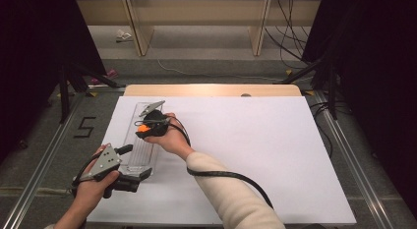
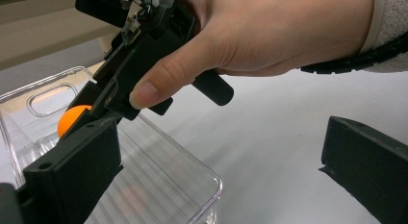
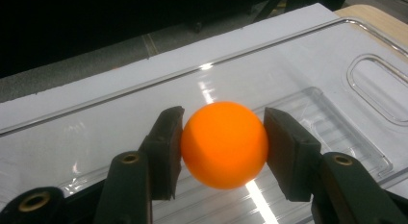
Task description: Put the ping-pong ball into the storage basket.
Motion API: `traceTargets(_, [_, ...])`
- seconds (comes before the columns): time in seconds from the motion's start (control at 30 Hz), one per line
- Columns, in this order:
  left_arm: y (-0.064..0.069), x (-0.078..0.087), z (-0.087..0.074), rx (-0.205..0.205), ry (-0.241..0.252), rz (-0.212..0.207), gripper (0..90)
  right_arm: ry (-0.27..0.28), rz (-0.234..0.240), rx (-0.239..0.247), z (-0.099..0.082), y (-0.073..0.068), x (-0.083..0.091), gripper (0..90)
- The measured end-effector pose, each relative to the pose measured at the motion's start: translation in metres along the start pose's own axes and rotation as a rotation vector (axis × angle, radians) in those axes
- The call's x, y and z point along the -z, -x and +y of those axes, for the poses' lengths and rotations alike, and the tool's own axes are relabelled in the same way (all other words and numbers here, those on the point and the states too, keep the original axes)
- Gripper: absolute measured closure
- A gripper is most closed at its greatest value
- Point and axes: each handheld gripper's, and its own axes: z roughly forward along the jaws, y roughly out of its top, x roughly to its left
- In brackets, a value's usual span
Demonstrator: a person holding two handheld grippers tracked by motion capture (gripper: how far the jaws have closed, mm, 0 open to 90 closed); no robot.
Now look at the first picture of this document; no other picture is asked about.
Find light wooden table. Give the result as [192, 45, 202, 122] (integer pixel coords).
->
[123, 84, 303, 98]

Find pink thing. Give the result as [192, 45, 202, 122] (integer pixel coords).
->
[89, 68, 120, 86]

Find bundle of black cables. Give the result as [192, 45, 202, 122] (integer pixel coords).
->
[265, 0, 312, 70]

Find white floor cable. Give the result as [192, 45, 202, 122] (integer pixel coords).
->
[156, 58, 284, 84]

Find white board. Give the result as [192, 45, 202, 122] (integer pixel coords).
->
[88, 95, 358, 225]

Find aluminium rail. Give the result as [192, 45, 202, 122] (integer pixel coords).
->
[311, 90, 396, 229]
[0, 90, 83, 229]

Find person's left hand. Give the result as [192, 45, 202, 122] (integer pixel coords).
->
[74, 143, 121, 209]

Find black metal stand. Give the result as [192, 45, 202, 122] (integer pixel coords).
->
[280, 54, 339, 121]
[58, 61, 127, 125]

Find clear plastic tray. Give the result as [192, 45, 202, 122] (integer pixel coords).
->
[121, 101, 165, 176]

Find black curtain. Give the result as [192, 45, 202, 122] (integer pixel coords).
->
[0, 0, 107, 166]
[300, 0, 417, 212]

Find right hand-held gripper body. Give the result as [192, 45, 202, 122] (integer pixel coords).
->
[139, 99, 171, 139]

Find person's right hand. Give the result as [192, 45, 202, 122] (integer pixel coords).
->
[144, 112, 196, 160]

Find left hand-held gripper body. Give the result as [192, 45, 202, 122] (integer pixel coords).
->
[89, 143, 145, 200]

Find light wooden shelf unit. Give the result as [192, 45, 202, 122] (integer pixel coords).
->
[77, 0, 322, 57]

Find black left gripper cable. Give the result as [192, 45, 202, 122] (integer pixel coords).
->
[70, 151, 102, 195]

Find white crumpled thing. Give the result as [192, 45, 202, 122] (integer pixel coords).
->
[115, 29, 133, 44]

